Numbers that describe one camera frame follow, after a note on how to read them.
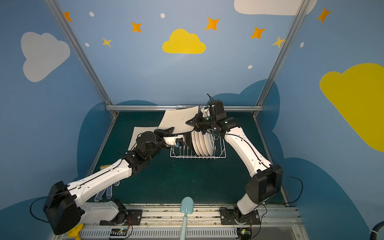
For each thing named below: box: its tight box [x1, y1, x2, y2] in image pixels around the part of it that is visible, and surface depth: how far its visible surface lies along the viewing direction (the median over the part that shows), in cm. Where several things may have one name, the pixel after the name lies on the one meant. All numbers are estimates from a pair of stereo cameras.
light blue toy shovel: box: [179, 196, 194, 240], surface depth 78 cm
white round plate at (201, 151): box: [196, 131, 206, 157], surface depth 88 cm
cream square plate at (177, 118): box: [157, 105, 200, 135], surface depth 82 cm
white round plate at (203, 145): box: [200, 132, 211, 157], surface depth 88 cm
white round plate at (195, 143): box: [191, 130, 201, 157], surface depth 88 cm
